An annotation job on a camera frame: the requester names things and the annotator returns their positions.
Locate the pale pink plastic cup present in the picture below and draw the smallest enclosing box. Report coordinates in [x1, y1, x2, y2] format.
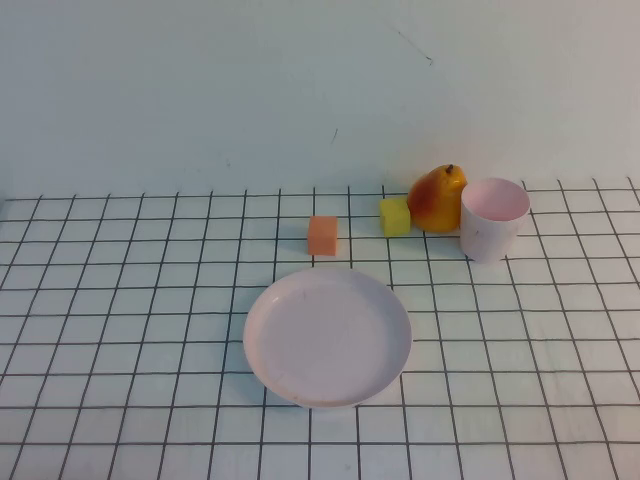
[459, 177, 531, 264]

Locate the pale pink round plate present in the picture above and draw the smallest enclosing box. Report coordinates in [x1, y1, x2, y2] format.
[243, 266, 413, 411]

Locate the orange foam cube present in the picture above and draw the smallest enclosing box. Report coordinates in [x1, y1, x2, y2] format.
[307, 215, 340, 257]

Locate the yellow foam cube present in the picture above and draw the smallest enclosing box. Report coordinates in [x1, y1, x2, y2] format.
[378, 196, 412, 237]

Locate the yellow orange toy pear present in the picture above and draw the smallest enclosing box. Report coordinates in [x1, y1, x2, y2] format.
[406, 163, 469, 234]

